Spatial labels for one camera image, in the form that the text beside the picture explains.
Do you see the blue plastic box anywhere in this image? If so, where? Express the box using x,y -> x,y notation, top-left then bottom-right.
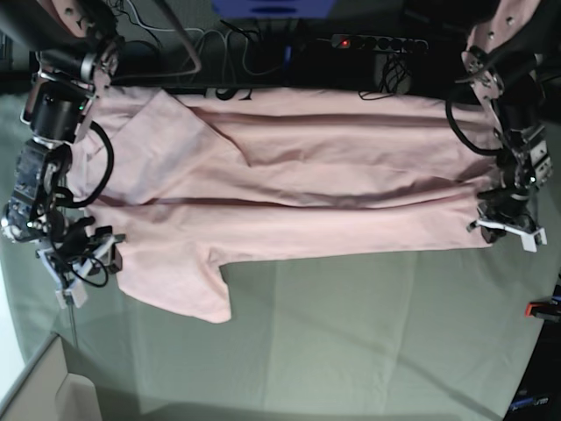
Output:
211,0 -> 336,18

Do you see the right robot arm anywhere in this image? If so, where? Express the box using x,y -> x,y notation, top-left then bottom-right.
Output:
1,1 -> 124,298

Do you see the red black clamp right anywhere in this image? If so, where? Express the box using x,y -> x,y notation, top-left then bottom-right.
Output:
525,296 -> 561,324

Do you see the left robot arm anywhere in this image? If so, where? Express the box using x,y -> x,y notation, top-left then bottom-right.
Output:
445,1 -> 560,253

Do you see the white cardboard box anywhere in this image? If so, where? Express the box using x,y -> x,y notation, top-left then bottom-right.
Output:
1,334 -> 103,421

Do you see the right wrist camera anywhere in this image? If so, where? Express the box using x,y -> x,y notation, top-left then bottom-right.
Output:
55,282 -> 88,309

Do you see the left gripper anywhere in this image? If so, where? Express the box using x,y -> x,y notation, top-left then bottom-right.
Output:
466,199 -> 542,244

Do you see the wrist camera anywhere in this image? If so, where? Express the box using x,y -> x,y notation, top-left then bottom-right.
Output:
521,228 -> 548,253
55,282 -> 88,309

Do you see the pink printed t-shirt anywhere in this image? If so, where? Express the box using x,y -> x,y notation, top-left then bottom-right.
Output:
86,87 -> 493,323

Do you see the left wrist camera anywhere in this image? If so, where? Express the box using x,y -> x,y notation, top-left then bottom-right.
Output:
521,228 -> 548,253

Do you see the black power strip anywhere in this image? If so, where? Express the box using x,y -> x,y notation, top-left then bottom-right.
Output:
330,34 -> 430,54

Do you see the green table cloth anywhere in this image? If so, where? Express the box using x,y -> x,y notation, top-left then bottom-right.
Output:
0,84 -> 561,421

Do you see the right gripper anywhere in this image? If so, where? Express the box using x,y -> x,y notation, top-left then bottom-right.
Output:
36,226 -> 126,289

